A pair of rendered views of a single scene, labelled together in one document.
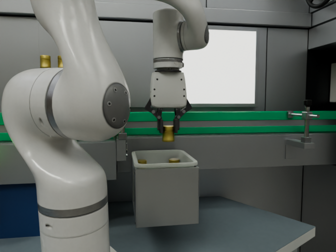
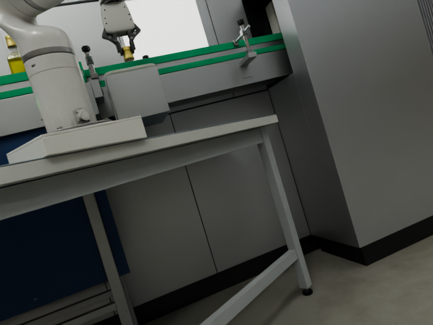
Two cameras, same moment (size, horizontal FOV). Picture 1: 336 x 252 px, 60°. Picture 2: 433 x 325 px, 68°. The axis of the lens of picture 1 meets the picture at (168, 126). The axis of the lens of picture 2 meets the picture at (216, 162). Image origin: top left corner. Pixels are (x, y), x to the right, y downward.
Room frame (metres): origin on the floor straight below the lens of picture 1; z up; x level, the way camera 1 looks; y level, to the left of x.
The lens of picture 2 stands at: (-0.31, -0.05, 0.65)
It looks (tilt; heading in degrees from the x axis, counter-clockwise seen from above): 1 degrees down; 353
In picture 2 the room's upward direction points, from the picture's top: 17 degrees counter-clockwise
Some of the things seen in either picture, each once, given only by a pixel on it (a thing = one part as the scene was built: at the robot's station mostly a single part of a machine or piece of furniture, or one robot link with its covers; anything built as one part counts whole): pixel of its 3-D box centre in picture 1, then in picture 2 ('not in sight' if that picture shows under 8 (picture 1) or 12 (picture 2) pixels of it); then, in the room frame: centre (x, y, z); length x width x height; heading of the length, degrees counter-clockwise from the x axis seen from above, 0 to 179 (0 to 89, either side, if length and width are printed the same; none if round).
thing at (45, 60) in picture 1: (45, 62); (11, 42); (1.02, 0.42, 1.31); 0.04 x 0.04 x 0.04
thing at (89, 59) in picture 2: (122, 118); (90, 65); (0.94, 0.15, 1.12); 0.17 x 0.03 x 0.12; 9
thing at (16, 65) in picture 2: not in sight; (22, 79); (1.02, 0.42, 1.16); 0.06 x 0.06 x 0.21; 9
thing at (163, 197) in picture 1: (160, 183); (136, 104); (0.89, 0.02, 0.92); 0.27 x 0.17 x 0.15; 9
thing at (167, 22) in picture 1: (169, 35); not in sight; (0.82, 0.00, 1.36); 0.09 x 0.08 x 0.13; 66
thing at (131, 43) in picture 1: (155, 66); (114, 37); (1.22, 0.05, 1.32); 0.90 x 0.03 x 0.34; 99
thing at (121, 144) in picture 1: (122, 148); (98, 91); (0.96, 0.15, 1.02); 0.09 x 0.04 x 0.07; 9
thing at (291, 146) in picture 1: (302, 131); (245, 48); (1.04, -0.48, 1.07); 0.17 x 0.05 x 0.23; 9
